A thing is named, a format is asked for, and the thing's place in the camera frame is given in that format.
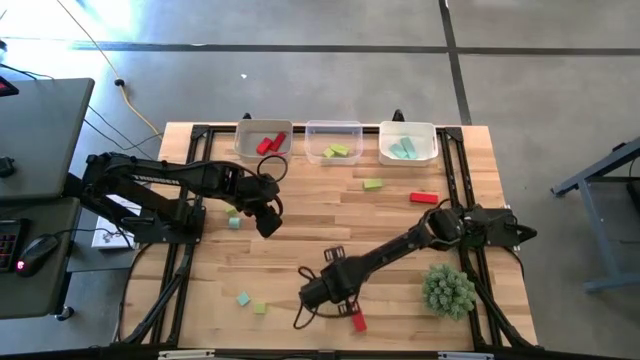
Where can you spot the blue-grey table frame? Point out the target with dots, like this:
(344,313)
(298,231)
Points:
(599,235)

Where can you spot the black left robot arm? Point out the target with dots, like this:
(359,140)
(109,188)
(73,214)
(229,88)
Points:
(165,177)

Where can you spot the small teal block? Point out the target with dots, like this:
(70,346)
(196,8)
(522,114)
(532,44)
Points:
(234,223)
(243,299)

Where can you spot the dark grey desk panel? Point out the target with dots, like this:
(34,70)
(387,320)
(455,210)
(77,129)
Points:
(40,290)
(45,135)

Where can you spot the black desk device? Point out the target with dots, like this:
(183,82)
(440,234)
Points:
(6,166)

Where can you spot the black red-lit device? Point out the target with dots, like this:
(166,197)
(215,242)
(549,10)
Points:
(6,88)

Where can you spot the black aluminium table frame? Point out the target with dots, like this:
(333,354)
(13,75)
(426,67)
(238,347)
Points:
(220,129)

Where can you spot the silver bracket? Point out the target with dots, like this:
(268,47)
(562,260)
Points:
(186,354)
(466,356)

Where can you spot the white paper sheet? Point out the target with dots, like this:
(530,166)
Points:
(105,240)

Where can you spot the long teal block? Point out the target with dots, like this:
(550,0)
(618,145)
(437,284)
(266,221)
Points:
(398,151)
(409,147)

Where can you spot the small green block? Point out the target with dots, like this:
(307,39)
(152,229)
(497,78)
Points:
(328,152)
(231,211)
(259,307)

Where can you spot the clear plastic bin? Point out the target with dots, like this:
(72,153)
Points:
(350,137)

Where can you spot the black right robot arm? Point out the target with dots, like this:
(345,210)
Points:
(400,245)

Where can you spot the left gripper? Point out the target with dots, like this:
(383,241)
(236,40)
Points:
(260,197)

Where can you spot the light grey plastic bin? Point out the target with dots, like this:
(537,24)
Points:
(250,150)

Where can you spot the long red block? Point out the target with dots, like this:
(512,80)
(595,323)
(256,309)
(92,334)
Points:
(264,146)
(424,198)
(278,141)
(359,323)

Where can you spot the long green block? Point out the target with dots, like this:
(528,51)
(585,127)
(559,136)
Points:
(340,149)
(372,184)

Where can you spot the white plastic bin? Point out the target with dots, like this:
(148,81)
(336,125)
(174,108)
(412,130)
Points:
(425,150)

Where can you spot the black computer mouse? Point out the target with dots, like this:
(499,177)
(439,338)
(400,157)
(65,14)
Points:
(35,254)

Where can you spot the small green potted plant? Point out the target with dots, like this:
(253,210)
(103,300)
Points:
(448,291)

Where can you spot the desk caster wheel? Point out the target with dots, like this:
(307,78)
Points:
(64,313)

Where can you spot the black keyboard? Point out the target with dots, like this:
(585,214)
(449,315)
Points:
(11,245)

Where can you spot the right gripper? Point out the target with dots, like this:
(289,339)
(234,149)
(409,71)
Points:
(332,285)

